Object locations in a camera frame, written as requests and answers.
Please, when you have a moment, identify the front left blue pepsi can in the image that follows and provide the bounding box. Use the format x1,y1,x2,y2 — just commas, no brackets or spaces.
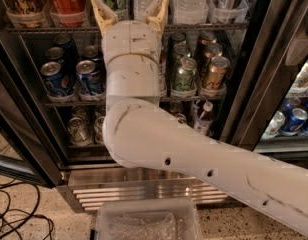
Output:
40,61,74,102

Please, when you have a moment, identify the clear plastic bin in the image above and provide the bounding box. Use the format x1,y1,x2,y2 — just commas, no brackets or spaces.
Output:
94,198,203,240

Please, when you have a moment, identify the front green soda can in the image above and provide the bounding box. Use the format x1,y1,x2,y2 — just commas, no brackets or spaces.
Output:
171,57,197,98

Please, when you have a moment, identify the front bronze soda can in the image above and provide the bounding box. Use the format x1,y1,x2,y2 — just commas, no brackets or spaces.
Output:
201,56,230,97

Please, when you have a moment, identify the right glass fridge door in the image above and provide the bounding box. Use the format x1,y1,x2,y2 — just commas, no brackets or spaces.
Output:
220,0,308,167

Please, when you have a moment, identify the rear blue pepsi can left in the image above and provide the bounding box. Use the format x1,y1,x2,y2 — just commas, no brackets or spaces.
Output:
54,34,79,62

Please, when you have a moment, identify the silver can top shelf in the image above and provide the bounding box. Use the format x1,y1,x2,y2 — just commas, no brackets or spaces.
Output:
208,0,248,24

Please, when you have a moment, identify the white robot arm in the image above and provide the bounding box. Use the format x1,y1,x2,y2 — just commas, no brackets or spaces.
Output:
91,0,308,237

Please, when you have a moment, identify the open fridge door left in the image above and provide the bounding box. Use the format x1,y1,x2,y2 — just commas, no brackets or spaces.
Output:
0,42,62,188

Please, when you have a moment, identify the yellow brown can top shelf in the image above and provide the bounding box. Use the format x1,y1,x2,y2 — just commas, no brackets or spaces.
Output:
5,0,47,28

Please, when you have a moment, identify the blue pepsi can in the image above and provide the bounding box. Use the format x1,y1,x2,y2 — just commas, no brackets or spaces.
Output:
81,45,105,70
54,34,79,62
45,47,72,70
40,61,74,102
76,60,105,101

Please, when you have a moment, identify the bronze soda can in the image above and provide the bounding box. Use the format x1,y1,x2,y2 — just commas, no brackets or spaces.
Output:
201,56,230,97
200,43,223,76

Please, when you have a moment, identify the blue pepsi can right compartment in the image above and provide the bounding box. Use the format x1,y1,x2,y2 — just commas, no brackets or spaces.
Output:
281,108,308,136

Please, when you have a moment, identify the middle bronze soda can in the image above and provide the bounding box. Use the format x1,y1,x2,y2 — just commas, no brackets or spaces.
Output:
200,43,223,76

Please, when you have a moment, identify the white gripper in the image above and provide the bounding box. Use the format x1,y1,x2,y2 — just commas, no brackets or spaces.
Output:
90,0,169,64

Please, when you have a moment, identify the bottom white cap bottle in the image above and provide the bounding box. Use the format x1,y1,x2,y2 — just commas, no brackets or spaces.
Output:
193,100,214,135

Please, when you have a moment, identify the black cable on floor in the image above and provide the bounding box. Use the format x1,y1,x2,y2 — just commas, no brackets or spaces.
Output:
0,174,55,240

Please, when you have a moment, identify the middle blue pepsi can left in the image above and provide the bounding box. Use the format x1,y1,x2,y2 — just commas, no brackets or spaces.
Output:
45,47,72,70

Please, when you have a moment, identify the red coca-cola can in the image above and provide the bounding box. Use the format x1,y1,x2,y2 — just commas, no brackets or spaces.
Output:
51,0,86,27

